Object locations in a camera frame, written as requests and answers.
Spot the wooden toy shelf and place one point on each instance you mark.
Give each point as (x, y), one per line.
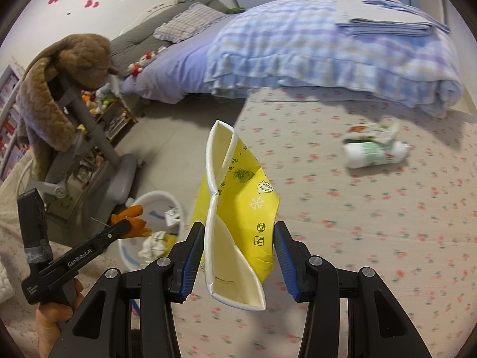
(110, 113)

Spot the grey headboard cushion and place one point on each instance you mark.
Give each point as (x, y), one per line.
(132, 44)

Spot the grey chair stand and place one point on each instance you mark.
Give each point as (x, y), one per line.
(87, 181)

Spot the cherry print mattress cover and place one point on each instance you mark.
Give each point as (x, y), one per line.
(413, 222)

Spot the folded striped sheet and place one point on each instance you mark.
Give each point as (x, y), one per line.
(385, 17)

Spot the white plastic trash basin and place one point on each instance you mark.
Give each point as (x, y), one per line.
(162, 212)

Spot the person's left hand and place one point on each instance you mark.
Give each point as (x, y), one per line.
(47, 317)

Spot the blue plaid ruffled blanket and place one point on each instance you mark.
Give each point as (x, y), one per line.
(297, 43)

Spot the white paper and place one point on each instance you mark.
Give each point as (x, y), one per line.
(153, 247)

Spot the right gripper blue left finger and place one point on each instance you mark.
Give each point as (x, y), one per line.
(186, 257)

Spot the purple bed sheet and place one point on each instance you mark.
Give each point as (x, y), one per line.
(177, 71)

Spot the orange peel with stem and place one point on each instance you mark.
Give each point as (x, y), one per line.
(130, 222)

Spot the brown fluffy garment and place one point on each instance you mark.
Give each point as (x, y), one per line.
(82, 60)

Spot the white AD milk bottle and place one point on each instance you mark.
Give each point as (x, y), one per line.
(364, 154)

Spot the plaid pillow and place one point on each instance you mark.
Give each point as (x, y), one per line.
(197, 18)

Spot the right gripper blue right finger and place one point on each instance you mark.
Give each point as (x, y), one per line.
(292, 256)

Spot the flat printed snack wrapper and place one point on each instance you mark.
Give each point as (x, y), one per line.
(373, 132)

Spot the hello kitty plush toy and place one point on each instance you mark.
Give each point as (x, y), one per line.
(137, 67)

